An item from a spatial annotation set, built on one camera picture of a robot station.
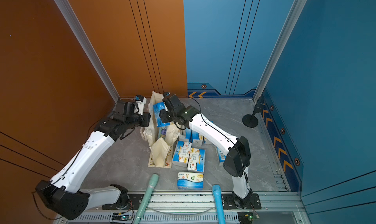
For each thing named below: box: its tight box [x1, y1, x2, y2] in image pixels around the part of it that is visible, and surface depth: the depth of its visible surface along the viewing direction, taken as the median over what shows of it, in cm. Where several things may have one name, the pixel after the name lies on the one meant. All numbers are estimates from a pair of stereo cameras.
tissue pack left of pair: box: [171, 140, 192, 168], surface depth 85 cm
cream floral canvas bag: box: [140, 90, 181, 169], surface depth 75 cm
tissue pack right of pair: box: [187, 147, 207, 173], surface depth 82 cm
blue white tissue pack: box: [177, 172, 204, 191], surface depth 74 cm
